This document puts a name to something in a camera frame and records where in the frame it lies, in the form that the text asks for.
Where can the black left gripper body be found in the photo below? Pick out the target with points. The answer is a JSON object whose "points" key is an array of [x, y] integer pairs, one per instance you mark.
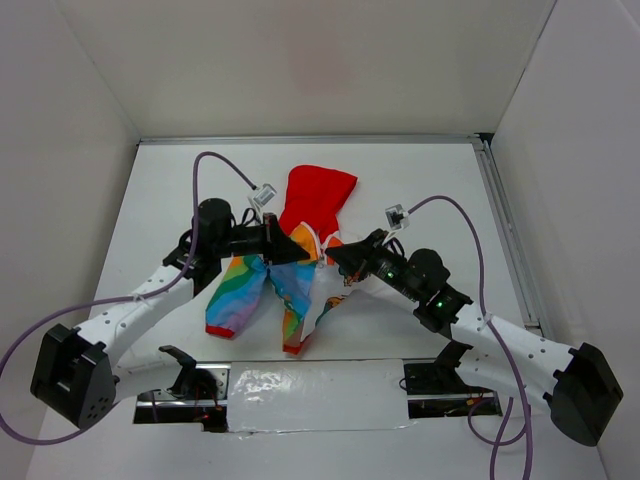
{"points": [[246, 241]]}

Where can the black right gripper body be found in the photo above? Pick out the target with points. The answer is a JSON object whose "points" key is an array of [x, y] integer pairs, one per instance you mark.
{"points": [[390, 266]]}

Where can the rainbow children's zip jacket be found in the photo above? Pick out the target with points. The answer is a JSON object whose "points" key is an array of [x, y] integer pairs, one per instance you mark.
{"points": [[308, 289]]}

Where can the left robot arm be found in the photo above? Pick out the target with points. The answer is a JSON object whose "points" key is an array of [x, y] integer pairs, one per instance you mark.
{"points": [[77, 372]]}

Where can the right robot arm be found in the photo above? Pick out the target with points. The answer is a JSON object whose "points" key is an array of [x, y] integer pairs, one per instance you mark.
{"points": [[574, 385]]}

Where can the white front cover panel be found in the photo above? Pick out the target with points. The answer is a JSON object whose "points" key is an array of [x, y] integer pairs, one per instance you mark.
{"points": [[316, 396]]}

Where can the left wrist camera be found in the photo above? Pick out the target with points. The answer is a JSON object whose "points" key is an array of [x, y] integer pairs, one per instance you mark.
{"points": [[263, 195]]}

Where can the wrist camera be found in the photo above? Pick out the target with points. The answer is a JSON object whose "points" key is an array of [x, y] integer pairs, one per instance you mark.
{"points": [[397, 217], [263, 195]]}

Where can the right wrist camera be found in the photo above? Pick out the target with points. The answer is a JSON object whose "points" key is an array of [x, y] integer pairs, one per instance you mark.
{"points": [[397, 217]]}

